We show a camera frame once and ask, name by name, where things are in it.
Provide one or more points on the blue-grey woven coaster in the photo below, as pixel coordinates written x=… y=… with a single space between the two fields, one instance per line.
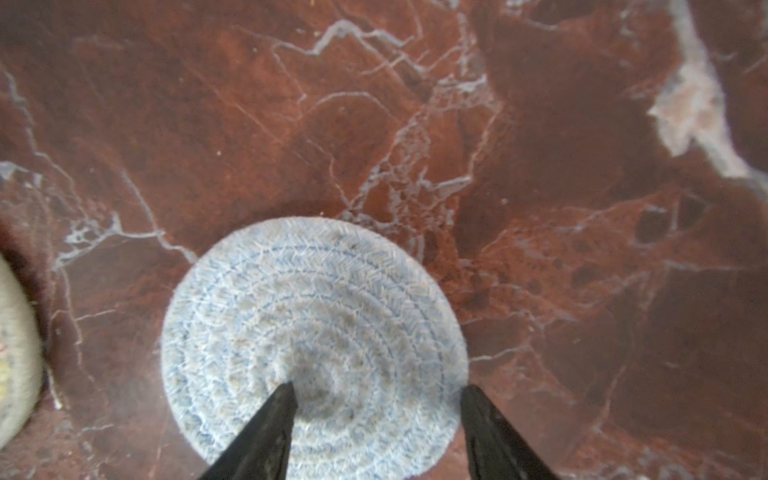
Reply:
x=366 y=336

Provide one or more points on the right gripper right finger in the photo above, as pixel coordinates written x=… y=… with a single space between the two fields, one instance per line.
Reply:
x=495 y=449

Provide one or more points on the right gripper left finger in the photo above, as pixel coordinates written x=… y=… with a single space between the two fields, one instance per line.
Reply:
x=261 y=450

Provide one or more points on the multicolour woven coaster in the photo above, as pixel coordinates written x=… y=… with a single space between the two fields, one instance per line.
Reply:
x=22 y=363

